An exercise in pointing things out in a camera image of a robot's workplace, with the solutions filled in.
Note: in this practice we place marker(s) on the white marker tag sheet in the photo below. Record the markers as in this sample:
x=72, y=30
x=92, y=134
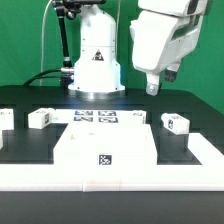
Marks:
x=65, y=116

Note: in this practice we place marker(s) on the white U-shaped workspace fence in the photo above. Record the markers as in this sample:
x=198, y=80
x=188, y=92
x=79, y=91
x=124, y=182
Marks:
x=207, y=175

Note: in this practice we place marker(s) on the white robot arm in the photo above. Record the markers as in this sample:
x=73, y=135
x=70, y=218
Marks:
x=97, y=74

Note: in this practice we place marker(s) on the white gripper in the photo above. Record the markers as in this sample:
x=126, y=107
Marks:
x=161, y=42

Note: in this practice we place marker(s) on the white square table top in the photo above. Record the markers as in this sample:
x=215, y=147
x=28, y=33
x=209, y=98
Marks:
x=106, y=145

